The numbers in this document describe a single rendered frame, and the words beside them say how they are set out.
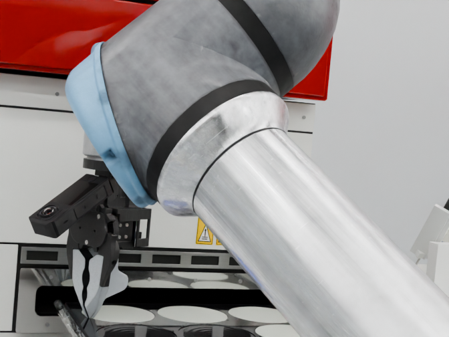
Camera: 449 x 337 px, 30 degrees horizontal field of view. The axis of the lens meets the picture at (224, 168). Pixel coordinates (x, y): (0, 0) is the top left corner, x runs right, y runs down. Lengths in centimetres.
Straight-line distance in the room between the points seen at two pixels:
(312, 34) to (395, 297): 21
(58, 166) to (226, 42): 69
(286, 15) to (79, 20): 63
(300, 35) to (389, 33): 255
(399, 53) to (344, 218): 266
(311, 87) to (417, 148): 194
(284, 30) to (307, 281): 19
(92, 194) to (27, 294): 23
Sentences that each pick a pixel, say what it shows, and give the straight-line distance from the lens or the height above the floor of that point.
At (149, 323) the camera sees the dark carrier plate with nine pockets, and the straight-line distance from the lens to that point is 114.
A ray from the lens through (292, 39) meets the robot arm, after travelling 61.
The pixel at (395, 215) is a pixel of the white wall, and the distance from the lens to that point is 320.
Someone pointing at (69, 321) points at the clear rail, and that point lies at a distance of 112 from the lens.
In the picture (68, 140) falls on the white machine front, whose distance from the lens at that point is 125.
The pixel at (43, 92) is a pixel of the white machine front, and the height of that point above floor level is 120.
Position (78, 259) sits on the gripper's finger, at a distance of 115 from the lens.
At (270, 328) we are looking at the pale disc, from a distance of 118.
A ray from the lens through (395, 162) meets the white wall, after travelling 318.
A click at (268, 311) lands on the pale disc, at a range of 128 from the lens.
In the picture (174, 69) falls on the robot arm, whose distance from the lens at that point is 58.
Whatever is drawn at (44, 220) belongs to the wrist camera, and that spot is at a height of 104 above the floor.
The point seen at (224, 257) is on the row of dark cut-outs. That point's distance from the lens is 133.
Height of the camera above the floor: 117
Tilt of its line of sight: 3 degrees down
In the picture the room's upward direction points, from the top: 5 degrees clockwise
